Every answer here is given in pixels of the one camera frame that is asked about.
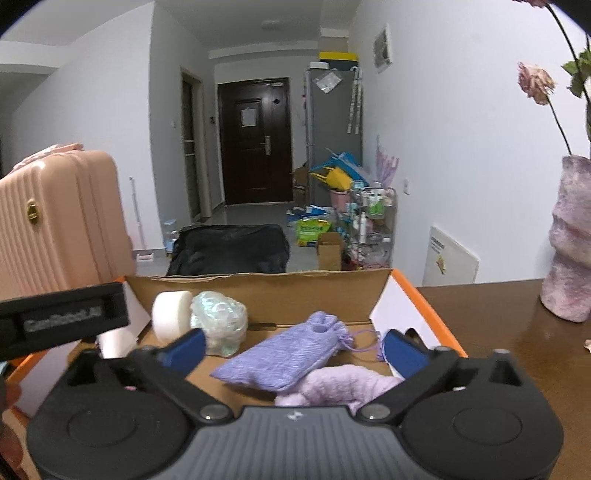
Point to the white board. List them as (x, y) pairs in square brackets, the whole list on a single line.
[(450, 258)]

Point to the yellow bag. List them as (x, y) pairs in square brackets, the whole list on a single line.
[(334, 179)]

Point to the purple wall decoration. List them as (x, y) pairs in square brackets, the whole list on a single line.
[(387, 164)]

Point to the small open cardboard box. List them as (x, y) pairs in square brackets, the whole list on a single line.
[(330, 254)]

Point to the white folded umbrella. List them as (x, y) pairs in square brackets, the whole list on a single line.
[(354, 101)]

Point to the clear plastic bag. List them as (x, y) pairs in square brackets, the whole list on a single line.
[(328, 81)]

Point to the clear water bottle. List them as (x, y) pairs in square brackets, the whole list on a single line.
[(170, 235)]

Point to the pink cloth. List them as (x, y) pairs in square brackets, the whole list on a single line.
[(46, 154)]

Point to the black bag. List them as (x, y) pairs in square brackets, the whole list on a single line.
[(231, 249)]

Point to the bunch of dried roses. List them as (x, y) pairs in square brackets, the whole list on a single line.
[(535, 81)]

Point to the lilac fluffy cloth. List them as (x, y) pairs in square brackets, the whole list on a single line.
[(341, 383)]

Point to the white round puff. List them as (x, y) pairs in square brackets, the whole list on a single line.
[(168, 316)]

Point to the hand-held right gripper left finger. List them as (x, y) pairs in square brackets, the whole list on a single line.
[(189, 346)]

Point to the pink ribbed suitcase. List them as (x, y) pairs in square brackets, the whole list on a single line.
[(69, 221)]

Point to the dark entrance door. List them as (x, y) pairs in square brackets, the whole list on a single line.
[(254, 157)]

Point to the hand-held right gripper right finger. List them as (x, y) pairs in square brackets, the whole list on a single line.
[(401, 353)]

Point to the brown cardboard box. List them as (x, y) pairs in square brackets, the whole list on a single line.
[(300, 184)]

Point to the yellow and black box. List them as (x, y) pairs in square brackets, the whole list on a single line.
[(339, 59)]

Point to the metal trolley rack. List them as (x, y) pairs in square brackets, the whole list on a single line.
[(374, 221)]

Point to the pink textured vase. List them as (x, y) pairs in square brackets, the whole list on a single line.
[(570, 240)]

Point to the grey refrigerator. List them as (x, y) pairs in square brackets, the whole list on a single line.
[(332, 129)]

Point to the green packet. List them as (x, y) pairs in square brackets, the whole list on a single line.
[(313, 231)]

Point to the iridescent mesh ball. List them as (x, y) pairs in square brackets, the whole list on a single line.
[(221, 318)]

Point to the white paper notice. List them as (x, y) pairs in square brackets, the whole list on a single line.
[(247, 117)]

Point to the orange and white cardboard box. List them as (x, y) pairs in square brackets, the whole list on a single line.
[(277, 295)]

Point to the blue bag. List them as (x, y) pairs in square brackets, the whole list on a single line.
[(353, 164)]

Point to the pink bucket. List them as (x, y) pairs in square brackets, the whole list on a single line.
[(340, 199)]

